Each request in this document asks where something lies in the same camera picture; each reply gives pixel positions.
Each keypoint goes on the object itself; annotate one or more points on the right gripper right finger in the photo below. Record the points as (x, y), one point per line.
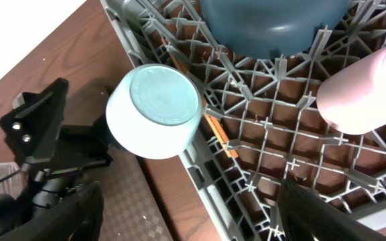
(305, 216)

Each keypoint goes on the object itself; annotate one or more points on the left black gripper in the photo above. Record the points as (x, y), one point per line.
(32, 129)

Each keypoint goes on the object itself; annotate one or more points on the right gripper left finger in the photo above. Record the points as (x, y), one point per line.
(78, 217)

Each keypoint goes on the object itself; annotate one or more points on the light blue rice bowl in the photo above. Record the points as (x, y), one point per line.
(154, 112)

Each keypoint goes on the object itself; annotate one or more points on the pink cup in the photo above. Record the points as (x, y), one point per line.
(353, 100)

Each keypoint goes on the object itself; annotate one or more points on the blue plate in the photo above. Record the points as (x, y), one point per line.
(266, 29)

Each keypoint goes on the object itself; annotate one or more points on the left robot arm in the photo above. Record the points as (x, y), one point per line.
(57, 202)

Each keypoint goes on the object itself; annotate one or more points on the grey dishwasher rack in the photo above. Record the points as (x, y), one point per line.
(268, 110)

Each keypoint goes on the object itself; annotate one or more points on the dark brown serving tray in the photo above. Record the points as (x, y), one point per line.
(130, 211)

